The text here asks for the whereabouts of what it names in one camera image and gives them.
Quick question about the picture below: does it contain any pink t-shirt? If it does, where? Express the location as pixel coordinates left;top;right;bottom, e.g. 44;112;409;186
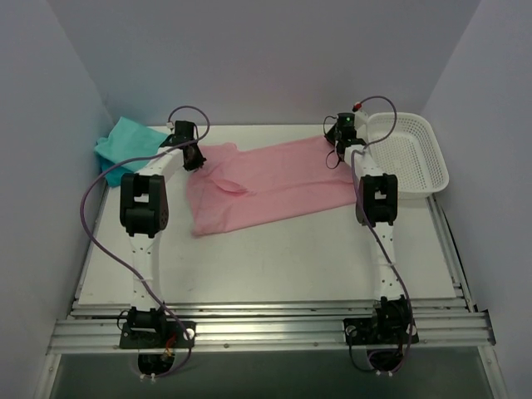
186;136;355;236

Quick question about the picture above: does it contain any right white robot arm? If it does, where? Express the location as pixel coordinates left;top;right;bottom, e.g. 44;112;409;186
324;112;416;347

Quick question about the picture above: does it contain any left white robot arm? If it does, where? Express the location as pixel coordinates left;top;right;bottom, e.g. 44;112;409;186
120;121;205;352

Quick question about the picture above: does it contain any teal folded t-shirt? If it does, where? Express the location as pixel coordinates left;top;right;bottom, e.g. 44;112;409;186
94;117;167;171

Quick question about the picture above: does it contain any white perforated plastic basket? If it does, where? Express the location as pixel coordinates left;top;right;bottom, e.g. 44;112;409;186
366;112;450;200

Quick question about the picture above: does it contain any black thin wire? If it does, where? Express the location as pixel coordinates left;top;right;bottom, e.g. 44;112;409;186
323;116;346;170

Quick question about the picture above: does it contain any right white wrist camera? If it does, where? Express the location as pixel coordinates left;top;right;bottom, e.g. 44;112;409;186
352;102;369;134

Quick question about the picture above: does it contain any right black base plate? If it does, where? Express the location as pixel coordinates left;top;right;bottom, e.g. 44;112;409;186
342;318;410;346

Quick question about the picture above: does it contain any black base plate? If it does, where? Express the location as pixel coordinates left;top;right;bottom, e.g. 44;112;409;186
342;318;410;346
119;321;196;350

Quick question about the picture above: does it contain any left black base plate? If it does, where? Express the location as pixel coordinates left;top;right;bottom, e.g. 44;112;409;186
119;321;196;350

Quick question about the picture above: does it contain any aluminium rail frame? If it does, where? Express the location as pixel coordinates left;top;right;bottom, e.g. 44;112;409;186
35;199;507;398

